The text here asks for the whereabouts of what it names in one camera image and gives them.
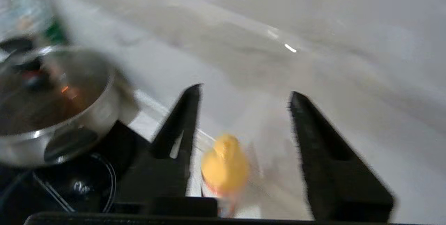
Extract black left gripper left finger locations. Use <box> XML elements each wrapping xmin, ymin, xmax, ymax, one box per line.
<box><xmin>117</xmin><ymin>84</ymin><xmax>202</xmax><ymax>204</ymax></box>

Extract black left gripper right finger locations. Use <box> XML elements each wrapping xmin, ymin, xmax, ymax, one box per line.
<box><xmin>289</xmin><ymin>92</ymin><xmax>395</xmax><ymax>222</ymax></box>

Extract orange label dish soap bottle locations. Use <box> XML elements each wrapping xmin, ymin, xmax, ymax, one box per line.
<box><xmin>200</xmin><ymin>134</ymin><xmax>250</xmax><ymax>218</ymax></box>

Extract stainless steel pot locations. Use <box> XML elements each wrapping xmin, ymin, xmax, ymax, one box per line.
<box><xmin>0</xmin><ymin>46</ymin><xmax>121</xmax><ymax>168</ymax></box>

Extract glass pot lid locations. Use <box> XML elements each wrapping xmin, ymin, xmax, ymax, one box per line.
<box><xmin>0</xmin><ymin>47</ymin><xmax>113</xmax><ymax>138</ymax></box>

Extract black induction cooktop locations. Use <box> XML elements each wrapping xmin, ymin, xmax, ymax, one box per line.
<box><xmin>0</xmin><ymin>121</ymin><xmax>155</xmax><ymax>216</ymax></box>

